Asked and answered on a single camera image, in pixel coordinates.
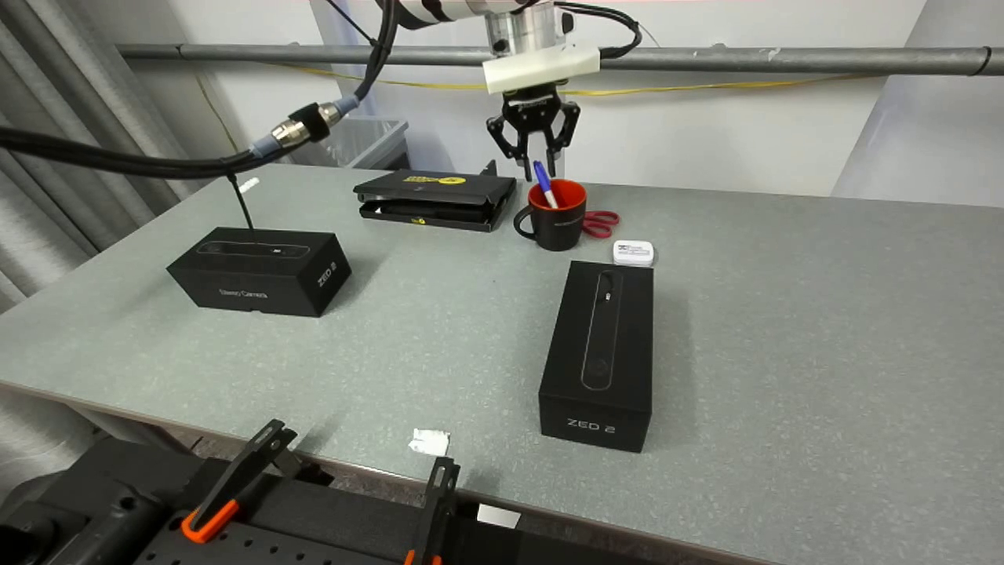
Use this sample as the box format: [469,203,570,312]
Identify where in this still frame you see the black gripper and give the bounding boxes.
[483,86,583,181]

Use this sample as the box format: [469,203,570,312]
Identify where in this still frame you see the blue marker white cap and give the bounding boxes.
[529,157,562,212]

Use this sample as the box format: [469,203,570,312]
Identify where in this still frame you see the black mug red interior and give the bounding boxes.
[513,176,589,253]

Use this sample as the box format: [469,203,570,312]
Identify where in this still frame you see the red scissors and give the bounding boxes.
[582,207,625,240]

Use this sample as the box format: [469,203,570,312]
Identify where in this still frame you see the flat black box yellow logo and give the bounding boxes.
[353,157,520,234]

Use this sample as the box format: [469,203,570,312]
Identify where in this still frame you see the grey plastic bin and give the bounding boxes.
[219,114,411,176]

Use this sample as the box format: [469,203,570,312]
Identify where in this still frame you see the long black product box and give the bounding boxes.
[536,257,660,455]

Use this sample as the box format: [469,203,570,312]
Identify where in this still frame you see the grey horizontal metal pipe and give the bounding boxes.
[115,40,1004,78]

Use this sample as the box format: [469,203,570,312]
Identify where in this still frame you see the wide black product box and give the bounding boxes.
[164,225,356,321]

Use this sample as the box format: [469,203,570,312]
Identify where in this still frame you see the crumpled white tape piece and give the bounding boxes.
[404,425,454,462]

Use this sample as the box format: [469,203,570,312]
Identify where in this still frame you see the white label sticker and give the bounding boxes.
[473,503,524,529]

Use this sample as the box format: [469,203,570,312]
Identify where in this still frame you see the grey curtain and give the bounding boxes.
[0,0,251,314]

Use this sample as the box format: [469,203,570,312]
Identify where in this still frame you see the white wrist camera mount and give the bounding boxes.
[480,45,602,96]

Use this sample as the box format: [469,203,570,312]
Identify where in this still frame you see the thin black cable loop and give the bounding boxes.
[560,0,643,62]

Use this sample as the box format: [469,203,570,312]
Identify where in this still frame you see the thick black cable metal connector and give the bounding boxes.
[0,0,402,181]

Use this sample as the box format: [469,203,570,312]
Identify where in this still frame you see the slim black clamp orange handle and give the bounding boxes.
[402,455,466,565]

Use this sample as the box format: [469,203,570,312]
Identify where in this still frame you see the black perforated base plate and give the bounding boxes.
[134,470,673,565]

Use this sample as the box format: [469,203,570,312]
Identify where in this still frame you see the large black clamp orange handle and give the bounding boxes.
[177,417,301,547]

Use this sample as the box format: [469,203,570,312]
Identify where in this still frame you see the black mount block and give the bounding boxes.
[0,433,213,565]

